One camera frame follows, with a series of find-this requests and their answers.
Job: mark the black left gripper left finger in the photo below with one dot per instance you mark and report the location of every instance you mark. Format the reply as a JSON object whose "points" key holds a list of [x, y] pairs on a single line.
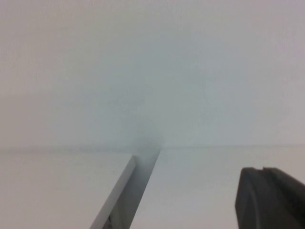
{"points": [[252, 202]]}

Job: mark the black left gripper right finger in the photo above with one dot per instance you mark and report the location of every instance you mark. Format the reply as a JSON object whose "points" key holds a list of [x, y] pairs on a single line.
{"points": [[293, 205]]}

